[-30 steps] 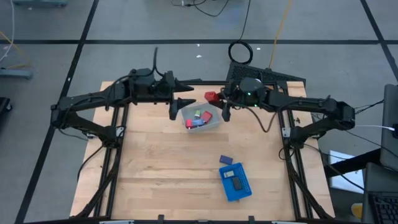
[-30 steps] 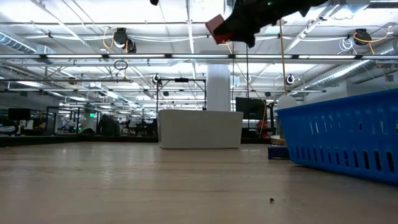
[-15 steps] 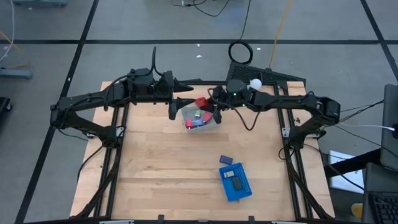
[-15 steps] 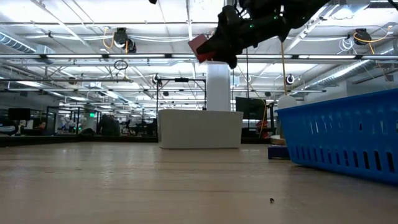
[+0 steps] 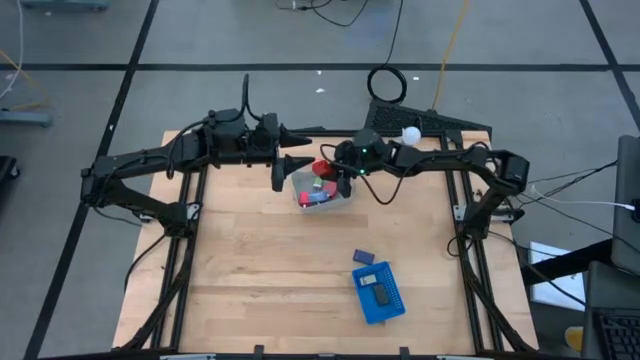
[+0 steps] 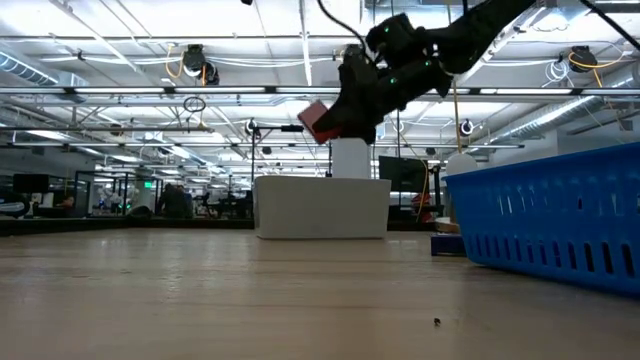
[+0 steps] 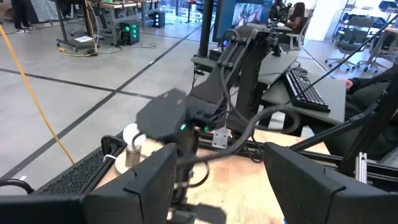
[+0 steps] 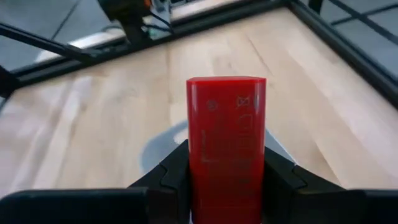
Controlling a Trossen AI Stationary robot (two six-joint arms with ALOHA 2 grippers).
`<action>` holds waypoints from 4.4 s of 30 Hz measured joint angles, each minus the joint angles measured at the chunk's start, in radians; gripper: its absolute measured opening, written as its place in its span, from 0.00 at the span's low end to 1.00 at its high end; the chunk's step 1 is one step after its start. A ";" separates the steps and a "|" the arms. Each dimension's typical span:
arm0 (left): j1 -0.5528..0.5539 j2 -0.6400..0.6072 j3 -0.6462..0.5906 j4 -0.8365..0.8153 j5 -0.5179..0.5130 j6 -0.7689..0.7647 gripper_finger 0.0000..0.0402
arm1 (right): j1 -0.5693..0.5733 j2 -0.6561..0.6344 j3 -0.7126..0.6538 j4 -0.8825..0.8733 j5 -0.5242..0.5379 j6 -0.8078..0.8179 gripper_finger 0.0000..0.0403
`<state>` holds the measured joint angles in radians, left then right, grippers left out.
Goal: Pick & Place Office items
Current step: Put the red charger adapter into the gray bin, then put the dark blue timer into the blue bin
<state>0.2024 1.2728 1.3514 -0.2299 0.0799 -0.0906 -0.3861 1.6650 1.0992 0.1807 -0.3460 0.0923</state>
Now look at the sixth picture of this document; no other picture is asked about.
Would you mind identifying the red wall charger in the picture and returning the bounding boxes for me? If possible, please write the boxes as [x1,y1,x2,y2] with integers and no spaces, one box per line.
[296,98,346,146]

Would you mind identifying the black monitor screen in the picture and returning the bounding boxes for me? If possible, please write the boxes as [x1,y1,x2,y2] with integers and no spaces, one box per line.
[378,156,430,194]

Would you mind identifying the white translucent plastic bin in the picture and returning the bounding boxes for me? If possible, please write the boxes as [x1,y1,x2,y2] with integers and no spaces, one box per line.
[252,174,393,240]

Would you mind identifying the black gantry frame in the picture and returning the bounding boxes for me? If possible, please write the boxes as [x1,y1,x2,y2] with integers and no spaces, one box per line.
[249,124,334,179]

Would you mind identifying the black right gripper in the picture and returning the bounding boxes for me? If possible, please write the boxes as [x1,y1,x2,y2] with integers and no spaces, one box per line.
[310,47,401,146]

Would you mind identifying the white bulb lamp, wooden base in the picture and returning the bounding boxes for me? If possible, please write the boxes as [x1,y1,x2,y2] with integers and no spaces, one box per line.
[433,152,480,235]

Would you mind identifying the blue plastic slotted basket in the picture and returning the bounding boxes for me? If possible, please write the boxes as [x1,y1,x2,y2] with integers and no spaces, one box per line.
[443,142,640,297]

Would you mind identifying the white square pillar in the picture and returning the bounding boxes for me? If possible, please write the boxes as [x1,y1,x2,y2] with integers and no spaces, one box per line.
[332,137,372,180]

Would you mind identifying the small navy blue box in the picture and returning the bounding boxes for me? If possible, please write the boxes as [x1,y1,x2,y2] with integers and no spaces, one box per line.
[430,233,469,258]

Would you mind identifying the black aluminium table frame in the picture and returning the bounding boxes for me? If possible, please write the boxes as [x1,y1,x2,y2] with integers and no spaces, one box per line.
[0,217,256,237]

